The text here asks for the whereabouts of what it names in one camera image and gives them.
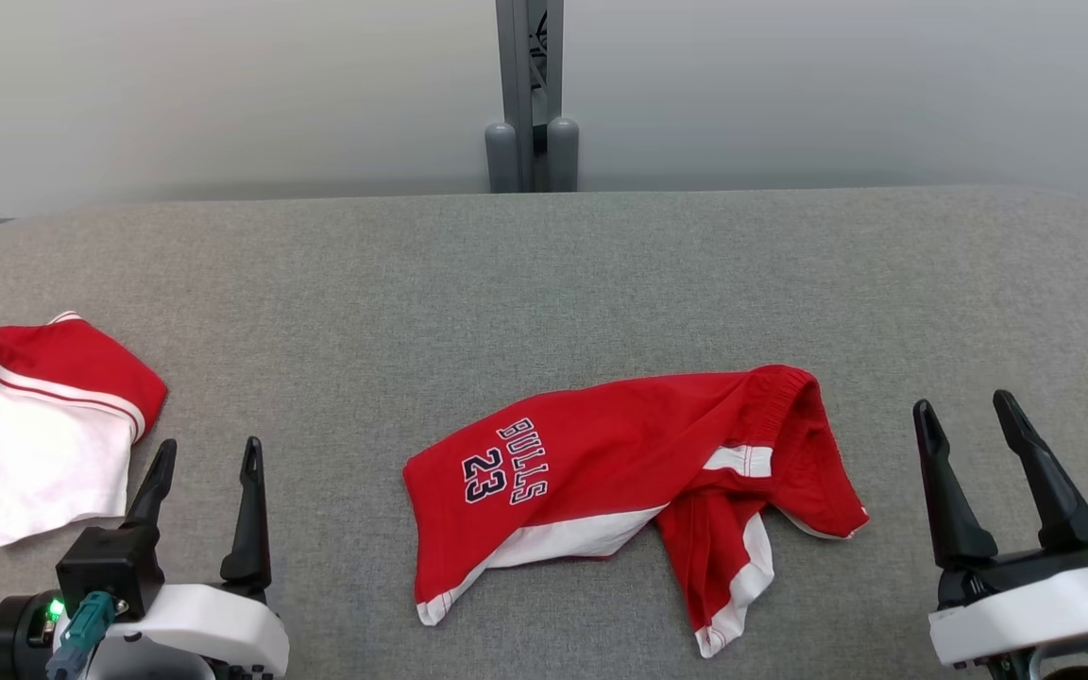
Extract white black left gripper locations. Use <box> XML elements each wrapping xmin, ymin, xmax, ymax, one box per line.
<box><xmin>110</xmin><ymin>436</ymin><xmax>290</xmax><ymax>680</ymax></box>

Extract grey fabric upholstered surface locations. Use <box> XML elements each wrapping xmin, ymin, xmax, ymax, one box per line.
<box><xmin>0</xmin><ymin>186</ymin><xmax>1088</xmax><ymax>680</ymax></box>

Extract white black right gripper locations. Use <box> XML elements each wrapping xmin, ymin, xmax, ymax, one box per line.
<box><xmin>912</xmin><ymin>389</ymin><xmax>1088</xmax><ymax>680</ymax></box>

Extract teal plug black cable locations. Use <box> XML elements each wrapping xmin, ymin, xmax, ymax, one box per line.
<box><xmin>46</xmin><ymin>590</ymin><xmax>117</xmax><ymax>680</ymax></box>

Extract grey cylindrical post foot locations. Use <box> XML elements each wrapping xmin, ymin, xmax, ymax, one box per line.
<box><xmin>547</xmin><ymin>117</ymin><xmax>580</xmax><ymax>193</ymax></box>

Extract grey metal frame post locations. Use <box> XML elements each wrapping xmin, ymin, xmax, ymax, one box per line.
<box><xmin>495</xmin><ymin>0</ymin><xmax>564</xmax><ymax>193</ymax></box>

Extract red white Bulls jersey shirt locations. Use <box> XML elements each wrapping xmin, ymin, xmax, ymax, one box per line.
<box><xmin>0</xmin><ymin>312</ymin><xmax>169</xmax><ymax>549</ymax></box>

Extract red white Bulls shorts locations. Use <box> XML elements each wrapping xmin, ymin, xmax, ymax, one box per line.
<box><xmin>402</xmin><ymin>365</ymin><xmax>871</xmax><ymax>659</ymax></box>

